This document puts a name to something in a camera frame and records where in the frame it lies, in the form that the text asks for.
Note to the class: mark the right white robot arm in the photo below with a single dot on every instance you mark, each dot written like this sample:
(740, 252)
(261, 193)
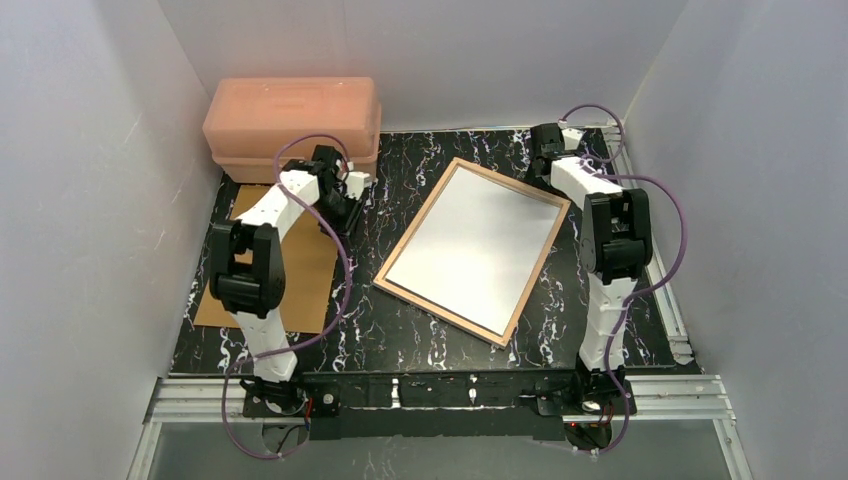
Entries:
(614, 241)

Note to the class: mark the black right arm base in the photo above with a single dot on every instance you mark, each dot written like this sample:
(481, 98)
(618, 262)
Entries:
(583, 401)

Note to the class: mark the aluminium rail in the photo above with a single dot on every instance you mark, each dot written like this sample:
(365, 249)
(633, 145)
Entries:
(659, 271)
(652, 397)

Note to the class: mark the brown cardboard backing board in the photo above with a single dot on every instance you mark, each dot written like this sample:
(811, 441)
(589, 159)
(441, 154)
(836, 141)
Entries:
(308, 258)

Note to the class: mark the aluminium right side rail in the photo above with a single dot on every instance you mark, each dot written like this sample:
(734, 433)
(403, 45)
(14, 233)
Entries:
(659, 271)

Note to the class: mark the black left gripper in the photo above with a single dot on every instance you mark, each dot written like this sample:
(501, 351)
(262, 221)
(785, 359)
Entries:
(348, 213)

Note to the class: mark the white-backed printed photo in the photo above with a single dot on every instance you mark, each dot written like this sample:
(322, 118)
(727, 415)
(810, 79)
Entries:
(477, 248)

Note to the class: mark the light wooden picture frame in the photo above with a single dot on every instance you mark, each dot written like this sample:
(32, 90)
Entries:
(474, 252)

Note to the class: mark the pink plastic storage box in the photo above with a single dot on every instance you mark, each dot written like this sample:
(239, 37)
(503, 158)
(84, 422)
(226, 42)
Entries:
(250, 119)

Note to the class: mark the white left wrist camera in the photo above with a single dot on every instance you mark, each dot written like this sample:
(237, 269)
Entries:
(356, 184)

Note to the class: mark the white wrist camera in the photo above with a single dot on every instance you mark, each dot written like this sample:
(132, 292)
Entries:
(572, 138)
(356, 184)

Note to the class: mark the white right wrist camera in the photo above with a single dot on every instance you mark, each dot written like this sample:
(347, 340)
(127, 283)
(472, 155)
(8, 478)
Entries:
(572, 138)

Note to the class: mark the aluminium front rail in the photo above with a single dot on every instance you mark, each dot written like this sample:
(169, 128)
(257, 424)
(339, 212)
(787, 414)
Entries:
(652, 397)

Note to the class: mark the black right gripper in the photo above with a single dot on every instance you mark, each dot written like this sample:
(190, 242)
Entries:
(542, 162)

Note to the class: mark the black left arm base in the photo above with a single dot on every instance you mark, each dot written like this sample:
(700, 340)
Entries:
(281, 397)

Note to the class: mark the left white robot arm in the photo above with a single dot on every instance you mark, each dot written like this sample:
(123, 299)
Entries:
(247, 274)

